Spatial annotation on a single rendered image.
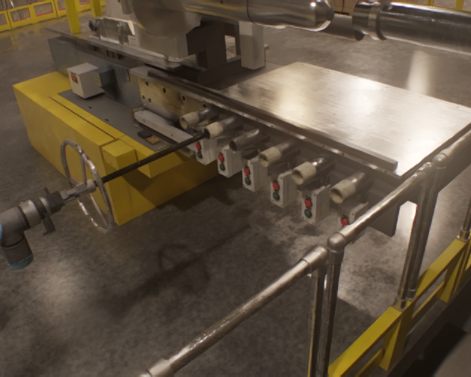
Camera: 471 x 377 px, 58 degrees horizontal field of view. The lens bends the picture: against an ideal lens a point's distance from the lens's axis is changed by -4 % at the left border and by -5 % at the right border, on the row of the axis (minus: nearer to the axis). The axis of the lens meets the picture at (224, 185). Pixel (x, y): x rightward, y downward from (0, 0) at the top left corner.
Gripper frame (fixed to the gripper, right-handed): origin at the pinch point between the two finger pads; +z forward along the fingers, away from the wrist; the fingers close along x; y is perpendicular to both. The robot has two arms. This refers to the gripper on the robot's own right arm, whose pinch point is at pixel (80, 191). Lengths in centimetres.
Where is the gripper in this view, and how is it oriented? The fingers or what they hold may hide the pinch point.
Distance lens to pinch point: 168.5
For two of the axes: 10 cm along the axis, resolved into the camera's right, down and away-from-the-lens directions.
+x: -4.4, 2.7, 8.6
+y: -4.9, -8.7, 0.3
